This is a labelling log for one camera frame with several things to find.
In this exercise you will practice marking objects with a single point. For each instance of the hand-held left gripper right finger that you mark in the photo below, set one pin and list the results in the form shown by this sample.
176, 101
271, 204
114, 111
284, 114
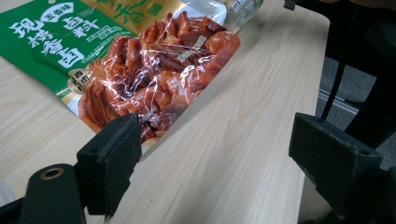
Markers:
330, 155

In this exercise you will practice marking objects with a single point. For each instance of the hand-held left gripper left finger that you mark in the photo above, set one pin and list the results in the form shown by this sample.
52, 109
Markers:
109, 158

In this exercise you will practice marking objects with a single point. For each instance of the green seasoning packet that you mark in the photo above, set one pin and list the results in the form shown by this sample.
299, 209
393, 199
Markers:
62, 37

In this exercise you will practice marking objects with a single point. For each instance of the black metal stand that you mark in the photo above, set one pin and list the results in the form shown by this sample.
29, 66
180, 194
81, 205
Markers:
373, 62

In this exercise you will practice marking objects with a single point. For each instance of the metal floor rail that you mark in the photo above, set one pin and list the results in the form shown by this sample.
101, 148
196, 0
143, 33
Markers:
339, 102

